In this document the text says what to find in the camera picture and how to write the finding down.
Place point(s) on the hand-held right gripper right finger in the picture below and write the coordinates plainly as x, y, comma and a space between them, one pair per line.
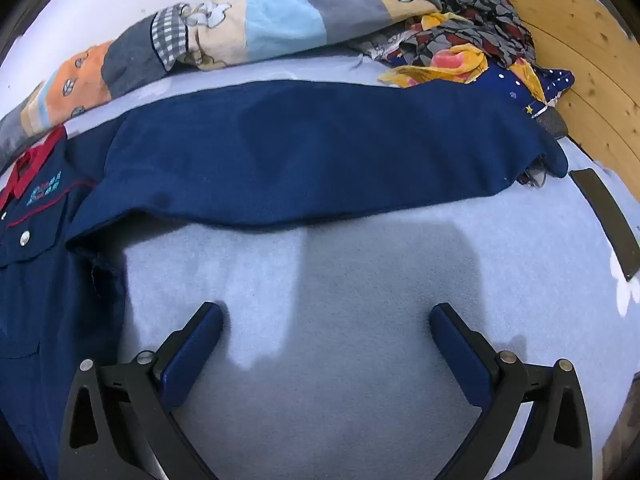
457, 355

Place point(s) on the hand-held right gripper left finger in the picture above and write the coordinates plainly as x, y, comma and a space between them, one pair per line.
192, 355

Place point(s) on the navy work jacket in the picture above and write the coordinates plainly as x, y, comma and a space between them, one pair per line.
300, 160

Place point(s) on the light blue cloud bed sheet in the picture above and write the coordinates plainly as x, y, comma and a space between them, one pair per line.
350, 285

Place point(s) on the black eyeglasses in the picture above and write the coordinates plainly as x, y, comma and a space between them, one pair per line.
532, 177

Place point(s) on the black phone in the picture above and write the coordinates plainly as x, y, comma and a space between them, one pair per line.
605, 220

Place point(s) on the dark grey cloth bundle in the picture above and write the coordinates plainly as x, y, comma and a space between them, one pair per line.
550, 122

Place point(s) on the navy star print cloth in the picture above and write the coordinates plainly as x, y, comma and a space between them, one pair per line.
505, 82

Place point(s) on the yellow floral cloth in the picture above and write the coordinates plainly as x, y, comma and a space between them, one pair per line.
450, 67

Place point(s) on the grey red patterned cloth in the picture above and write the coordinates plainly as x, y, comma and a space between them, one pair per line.
480, 25

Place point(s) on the wooden headboard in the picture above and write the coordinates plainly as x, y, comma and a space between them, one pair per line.
575, 35

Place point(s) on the rolled patchwork quilt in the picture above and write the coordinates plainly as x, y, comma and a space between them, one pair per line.
280, 22

